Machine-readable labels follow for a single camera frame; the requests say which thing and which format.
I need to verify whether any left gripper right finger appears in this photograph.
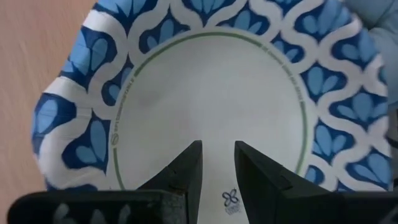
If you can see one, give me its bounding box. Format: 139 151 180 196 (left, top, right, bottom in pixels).
234 140 398 224

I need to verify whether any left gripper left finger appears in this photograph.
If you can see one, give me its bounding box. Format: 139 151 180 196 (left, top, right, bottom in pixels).
7 139 204 224

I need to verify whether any blue patterned paper bowl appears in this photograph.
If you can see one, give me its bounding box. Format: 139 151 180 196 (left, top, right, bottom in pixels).
30 0 393 224

